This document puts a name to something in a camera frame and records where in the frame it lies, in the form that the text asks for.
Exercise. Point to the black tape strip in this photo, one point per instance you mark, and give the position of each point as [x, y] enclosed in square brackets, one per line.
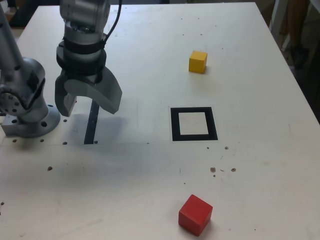
[90, 130]

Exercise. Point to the red cube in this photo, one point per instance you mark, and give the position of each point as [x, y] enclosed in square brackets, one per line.
[193, 217]

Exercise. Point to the black tape square outline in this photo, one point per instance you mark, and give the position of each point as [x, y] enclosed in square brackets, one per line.
[175, 125]

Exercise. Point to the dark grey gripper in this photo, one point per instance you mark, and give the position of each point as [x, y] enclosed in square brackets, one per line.
[91, 78]

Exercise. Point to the brown cardboard box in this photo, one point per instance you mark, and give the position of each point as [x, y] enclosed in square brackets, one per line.
[12, 15]

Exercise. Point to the yellow cube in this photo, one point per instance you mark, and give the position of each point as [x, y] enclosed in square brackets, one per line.
[197, 63]

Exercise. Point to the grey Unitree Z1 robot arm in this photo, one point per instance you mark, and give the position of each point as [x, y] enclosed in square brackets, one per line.
[25, 75]

